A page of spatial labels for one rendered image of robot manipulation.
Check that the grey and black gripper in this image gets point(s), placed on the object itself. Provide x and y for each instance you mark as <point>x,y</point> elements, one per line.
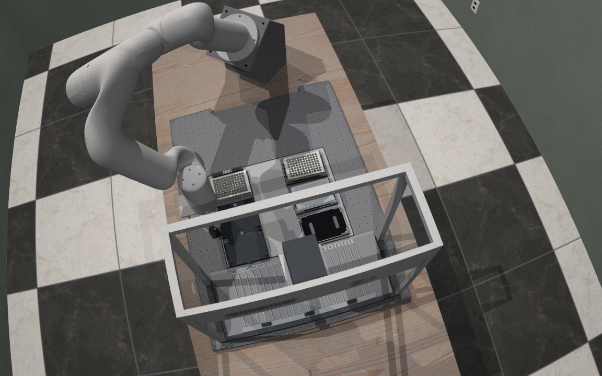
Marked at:
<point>215,233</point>

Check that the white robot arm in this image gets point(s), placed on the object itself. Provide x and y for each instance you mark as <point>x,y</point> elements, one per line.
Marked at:
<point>109,81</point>

